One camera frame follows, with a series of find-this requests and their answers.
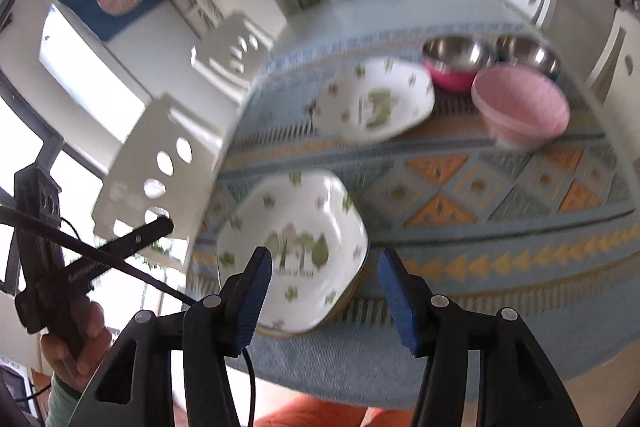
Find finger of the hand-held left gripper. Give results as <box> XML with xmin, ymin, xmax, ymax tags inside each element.
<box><xmin>60</xmin><ymin>234</ymin><xmax>199</xmax><ymax>307</ymax></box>
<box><xmin>60</xmin><ymin>216</ymin><xmax>175</xmax><ymax>292</ymax></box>

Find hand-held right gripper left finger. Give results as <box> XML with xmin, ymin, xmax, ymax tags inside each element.
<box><xmin>80</xmin><ymin>246</ymin><xmax>273</xmax><ymax>427</ymax></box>

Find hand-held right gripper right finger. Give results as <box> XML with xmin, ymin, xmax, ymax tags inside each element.
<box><xmin>377</xmin><ymin>247</ymin><xmax>583</xmax><ymax>427</ymax></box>

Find square floral plate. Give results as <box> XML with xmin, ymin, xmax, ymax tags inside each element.
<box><xmin>311</xmin><ymin>57</ymin><xmax>436</xmax><ymax>144</ymax></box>
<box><xmin>216</xmin><ymin>170</ymin><xmax>370</xmax><ymax>339</ymax></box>

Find pink plastic bowl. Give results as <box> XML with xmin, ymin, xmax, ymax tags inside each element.
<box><xmin>471</xmin><ymin>66</ymin><xmax>571</xmax><ymax>151</ymax></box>

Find steel bowl pink outside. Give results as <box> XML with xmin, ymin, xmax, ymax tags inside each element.
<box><xmin>421</xmin><ymin>36</ymin><xmax>493</xmax><ymax>94</ymax></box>

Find steel bowl blue outside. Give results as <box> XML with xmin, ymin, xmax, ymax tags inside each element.
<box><xmin>495</xmin><ymin>34</ymin><xmax>563</xmax><ymax>80</ymax></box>

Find person's left hand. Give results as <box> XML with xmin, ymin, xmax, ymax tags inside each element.
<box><xmin>39</xmin><ymin>301</ymin><xmax>115</xmax><ymax>393</ymax></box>

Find patterned blue tablecloth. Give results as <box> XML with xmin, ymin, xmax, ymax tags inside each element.
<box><xmin>187</xmin><ymin>19</ymin><xmax>640</xmax><ymax>408</ymax></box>

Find black framed window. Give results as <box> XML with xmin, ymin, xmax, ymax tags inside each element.
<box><xmin>0</xmin><ymin>72</ymin><xmax>118</xmax><ymax>358</ymax></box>

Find black cable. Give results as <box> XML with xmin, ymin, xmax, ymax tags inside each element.
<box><xmin>242</xmin><ymin>347</ymin><xmax>258</xmax><ymax>427</ymax></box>

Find white wall rack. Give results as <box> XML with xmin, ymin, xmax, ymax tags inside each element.
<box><xmin>182</xmin><ymin>0</ymin><xmax>223</xmax><ymax>32</ymax></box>

